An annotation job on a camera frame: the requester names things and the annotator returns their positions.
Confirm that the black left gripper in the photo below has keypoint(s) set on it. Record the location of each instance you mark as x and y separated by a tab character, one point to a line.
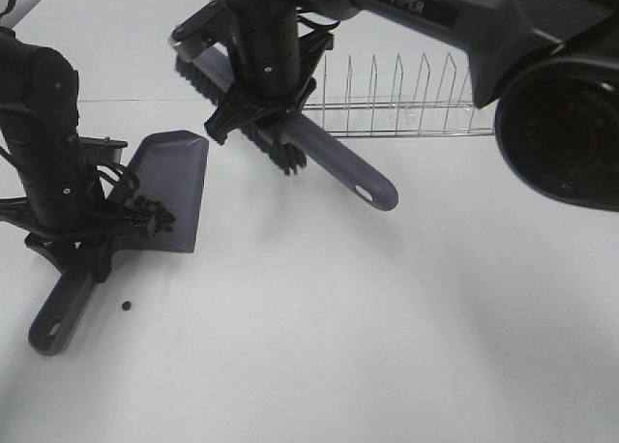
64	234

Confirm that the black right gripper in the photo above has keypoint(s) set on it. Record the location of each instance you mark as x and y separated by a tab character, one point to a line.
273	55

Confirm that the pile of coffee beans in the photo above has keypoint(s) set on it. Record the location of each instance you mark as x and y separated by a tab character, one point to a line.
161	219

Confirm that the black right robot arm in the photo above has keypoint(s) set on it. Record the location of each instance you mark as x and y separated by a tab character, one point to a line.
550	67

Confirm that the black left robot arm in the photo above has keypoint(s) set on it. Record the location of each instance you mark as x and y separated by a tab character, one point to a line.
39	119

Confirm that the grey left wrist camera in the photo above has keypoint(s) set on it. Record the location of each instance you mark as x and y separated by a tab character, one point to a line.
103	149

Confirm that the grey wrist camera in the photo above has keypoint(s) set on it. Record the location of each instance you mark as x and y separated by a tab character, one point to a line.
198	32
103	149

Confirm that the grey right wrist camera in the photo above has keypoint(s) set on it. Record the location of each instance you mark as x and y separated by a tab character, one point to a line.
198	32

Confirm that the chrome wire dish rack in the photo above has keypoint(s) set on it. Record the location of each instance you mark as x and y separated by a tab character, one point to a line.
431	97

